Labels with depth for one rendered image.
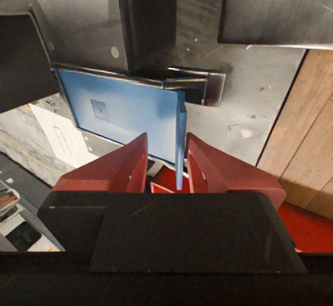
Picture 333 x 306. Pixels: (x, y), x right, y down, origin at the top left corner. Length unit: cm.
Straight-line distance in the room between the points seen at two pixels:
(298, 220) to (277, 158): 8
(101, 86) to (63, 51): 5
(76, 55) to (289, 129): 22
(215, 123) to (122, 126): 12
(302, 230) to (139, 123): 22
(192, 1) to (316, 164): 21
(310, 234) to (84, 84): 29
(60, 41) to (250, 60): 18
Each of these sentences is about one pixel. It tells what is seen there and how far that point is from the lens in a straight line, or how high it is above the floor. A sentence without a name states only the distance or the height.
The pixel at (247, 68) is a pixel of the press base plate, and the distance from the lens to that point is 20.
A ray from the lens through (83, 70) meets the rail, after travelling 18.
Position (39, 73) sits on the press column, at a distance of 40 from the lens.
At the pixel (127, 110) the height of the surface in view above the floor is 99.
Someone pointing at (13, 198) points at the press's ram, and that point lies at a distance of 22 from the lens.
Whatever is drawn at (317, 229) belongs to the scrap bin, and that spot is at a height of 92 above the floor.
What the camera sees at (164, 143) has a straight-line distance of 15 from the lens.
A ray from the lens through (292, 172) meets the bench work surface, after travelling 25.
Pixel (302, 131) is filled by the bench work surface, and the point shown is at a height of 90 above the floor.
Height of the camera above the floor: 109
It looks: 44 degrees down
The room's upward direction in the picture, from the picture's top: 137 degrees counter-clockwise
